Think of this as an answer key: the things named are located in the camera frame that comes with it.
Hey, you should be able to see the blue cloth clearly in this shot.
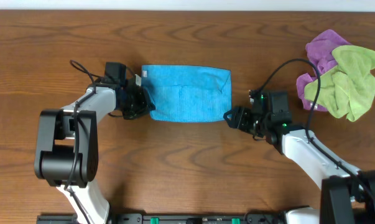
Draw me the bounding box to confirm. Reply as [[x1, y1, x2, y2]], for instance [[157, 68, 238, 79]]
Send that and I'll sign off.
[[142, 65, 232, 123]]

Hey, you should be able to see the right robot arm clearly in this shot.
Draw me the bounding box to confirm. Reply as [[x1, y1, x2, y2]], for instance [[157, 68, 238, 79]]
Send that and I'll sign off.
[[223, 91, 375, 223]]

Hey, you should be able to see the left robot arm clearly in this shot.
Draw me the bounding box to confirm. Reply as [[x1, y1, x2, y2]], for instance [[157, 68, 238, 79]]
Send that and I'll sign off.
[[34, 60, 154, 223]]

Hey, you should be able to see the green cloth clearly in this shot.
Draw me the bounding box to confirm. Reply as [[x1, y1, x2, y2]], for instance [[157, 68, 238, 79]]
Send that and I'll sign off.
[[304, 45, 375, 122]]

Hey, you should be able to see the purple cloth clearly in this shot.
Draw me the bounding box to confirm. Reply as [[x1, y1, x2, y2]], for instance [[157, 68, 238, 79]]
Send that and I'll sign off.
[[296, 29, 351, 110]]

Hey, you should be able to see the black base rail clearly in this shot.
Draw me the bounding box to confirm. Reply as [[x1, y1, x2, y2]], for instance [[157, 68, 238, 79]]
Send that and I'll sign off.
[[36, 213, 300, 224]]

